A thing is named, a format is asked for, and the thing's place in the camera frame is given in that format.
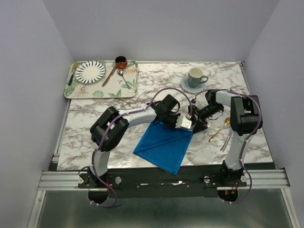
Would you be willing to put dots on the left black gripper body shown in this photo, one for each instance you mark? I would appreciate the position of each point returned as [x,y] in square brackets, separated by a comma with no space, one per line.
[169,121]

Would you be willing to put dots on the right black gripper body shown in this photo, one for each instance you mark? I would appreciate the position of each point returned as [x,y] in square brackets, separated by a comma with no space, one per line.
[204,113]

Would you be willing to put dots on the blue satin napkin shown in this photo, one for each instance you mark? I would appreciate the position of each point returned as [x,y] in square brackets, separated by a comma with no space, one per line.
[164,148]

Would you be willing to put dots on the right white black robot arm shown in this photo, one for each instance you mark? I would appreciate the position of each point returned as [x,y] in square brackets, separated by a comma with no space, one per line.
[245,120]

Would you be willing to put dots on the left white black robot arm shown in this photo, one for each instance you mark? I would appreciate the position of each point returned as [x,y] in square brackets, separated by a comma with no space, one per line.
[111,126]

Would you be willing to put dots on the gold spoon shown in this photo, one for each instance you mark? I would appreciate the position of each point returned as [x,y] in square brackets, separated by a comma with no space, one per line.
[227,122]

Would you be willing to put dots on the grey blue saucer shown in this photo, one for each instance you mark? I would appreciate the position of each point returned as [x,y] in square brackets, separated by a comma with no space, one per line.
[185,86]

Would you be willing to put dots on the silver utensil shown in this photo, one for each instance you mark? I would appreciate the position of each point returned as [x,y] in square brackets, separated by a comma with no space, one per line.
[223,148]

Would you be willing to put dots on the grey blue mug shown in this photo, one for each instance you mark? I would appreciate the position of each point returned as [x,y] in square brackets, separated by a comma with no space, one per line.
[196,77]

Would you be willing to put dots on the floral serving tray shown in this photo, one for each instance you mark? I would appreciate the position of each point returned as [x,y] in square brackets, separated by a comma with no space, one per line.
[115,88]

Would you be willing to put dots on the silver spoon on tray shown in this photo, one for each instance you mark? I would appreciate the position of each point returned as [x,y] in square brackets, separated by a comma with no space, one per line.
[121,73]

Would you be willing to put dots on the brown ceramic pot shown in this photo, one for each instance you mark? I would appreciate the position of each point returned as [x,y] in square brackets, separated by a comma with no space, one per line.
[121,62]

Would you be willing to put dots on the striped white blue plate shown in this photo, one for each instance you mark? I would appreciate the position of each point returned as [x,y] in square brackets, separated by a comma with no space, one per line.
[89,72]

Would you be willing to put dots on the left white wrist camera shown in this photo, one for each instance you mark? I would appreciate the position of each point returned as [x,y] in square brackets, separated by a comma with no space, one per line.
[183,122]

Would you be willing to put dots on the wooden handled knife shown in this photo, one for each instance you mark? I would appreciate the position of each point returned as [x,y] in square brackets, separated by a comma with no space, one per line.
[109,76]

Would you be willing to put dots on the aluminium frame rail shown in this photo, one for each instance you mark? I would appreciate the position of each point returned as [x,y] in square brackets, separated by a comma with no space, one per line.
[134,178]

